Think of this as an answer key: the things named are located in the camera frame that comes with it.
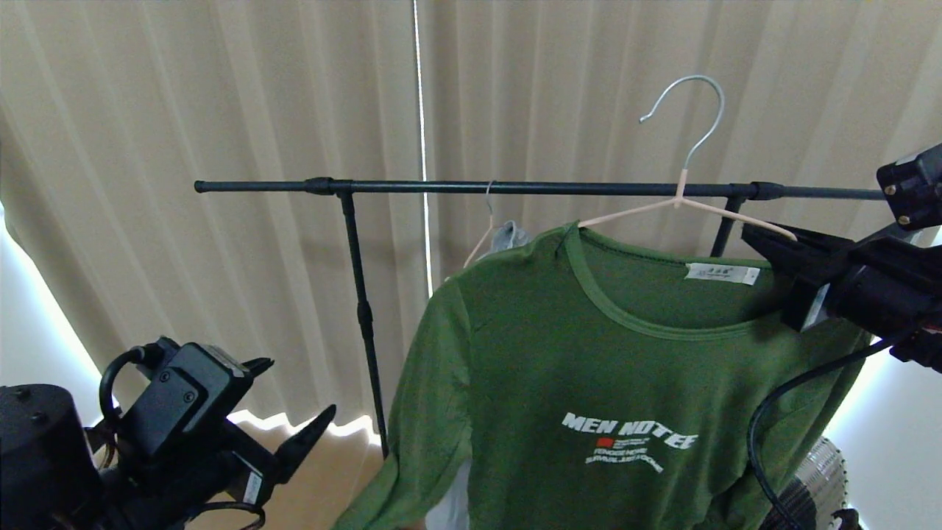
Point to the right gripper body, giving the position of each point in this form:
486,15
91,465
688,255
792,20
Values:
876,287

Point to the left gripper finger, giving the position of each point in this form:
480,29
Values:
256,366
305,445

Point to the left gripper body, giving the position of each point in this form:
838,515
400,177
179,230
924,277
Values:
184,478

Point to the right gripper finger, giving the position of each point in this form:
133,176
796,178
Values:
798,258

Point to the pink clothes hanger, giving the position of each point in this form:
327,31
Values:
683,184
478,243

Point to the green garment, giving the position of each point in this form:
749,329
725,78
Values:
589,353

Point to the pale grey shorts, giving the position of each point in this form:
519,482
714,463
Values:
509,235

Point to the white laundry basket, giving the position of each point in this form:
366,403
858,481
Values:
817,486

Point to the black clothes rack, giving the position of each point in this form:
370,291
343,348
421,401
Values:
559,188

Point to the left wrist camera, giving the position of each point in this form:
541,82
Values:
184,397

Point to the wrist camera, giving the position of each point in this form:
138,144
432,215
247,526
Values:
184,397
912,188

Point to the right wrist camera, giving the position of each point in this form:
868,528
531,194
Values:
912,188

